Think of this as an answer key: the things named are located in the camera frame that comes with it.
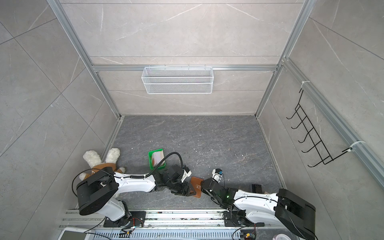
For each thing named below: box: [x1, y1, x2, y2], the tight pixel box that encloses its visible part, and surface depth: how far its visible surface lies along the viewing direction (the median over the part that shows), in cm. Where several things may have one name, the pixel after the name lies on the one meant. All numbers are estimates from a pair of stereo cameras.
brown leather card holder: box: [191, 176, 204, 198], surface depth 85 cm
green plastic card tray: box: [148, 148, 166, 170], surface depth 94 cm
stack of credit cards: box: [152, 150, 166, 167], surface depth 94 cm
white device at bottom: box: [57, 227, 91, 240], surface depth 67 cm
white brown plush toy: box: [79, 148, 126, 181], surface depth 87 cm
